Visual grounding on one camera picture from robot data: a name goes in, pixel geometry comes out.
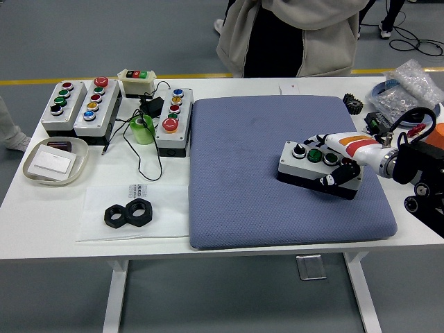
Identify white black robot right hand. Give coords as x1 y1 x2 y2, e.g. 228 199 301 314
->
303 133 390 187

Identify four-button box with selector knob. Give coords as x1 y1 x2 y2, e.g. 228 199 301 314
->
276 140 364 200

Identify five-button box, no label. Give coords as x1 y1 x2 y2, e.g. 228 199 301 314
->
154 87 194 159

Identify five-button box, white label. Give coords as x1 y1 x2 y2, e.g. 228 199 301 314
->
72 76 123 146

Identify four-button box, black button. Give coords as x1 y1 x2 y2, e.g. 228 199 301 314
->
40 80 87 138

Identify black module with green terminal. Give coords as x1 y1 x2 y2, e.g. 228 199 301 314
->
363 110 393 137

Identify black gear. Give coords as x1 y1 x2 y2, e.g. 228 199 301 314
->
342 92 364 116

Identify blue plate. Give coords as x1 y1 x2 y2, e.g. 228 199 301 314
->
370 82 444 124

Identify clear bag of washers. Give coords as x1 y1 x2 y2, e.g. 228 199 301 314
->
368 58 443 124

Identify orange cylinder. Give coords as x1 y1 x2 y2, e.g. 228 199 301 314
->
425 123 444 146

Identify blue-grey padded mat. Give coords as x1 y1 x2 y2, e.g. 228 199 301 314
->
187 95 398 250

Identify metal floor plate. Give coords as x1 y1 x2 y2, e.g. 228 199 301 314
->
296 254 327 281

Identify background person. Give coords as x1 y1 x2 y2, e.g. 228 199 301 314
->
356 0 407 40

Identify white table leg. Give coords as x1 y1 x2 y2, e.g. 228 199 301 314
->
102 259 130 333
343 252 382 333

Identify clear printed plastic bag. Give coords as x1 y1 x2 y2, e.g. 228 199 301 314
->
75 182 190 243

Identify black power adapter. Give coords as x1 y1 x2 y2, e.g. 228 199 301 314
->
138 96 164 117

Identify green tape roll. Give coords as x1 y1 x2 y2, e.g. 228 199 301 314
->
129 114 155 145

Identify large black hex nut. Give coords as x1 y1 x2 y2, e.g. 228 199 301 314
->
123 198 154 228

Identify small black hex nut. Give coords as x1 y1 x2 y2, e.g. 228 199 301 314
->
103 203 130 230

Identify white oval tray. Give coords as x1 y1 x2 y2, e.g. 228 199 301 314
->
22 137 89 187

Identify dark brown small block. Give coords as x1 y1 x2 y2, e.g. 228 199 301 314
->
46 139 73 153

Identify passing person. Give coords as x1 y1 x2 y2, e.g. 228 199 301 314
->
0 96 33 153

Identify black floor cables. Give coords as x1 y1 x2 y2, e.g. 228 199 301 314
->
359 20 444 58

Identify thin black cable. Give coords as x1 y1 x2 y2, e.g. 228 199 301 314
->
101 80 171 182

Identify cream three-button switch box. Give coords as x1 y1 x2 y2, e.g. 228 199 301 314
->
117 68 157 100

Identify white wall switch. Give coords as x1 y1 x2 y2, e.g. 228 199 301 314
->
28 144 77 182

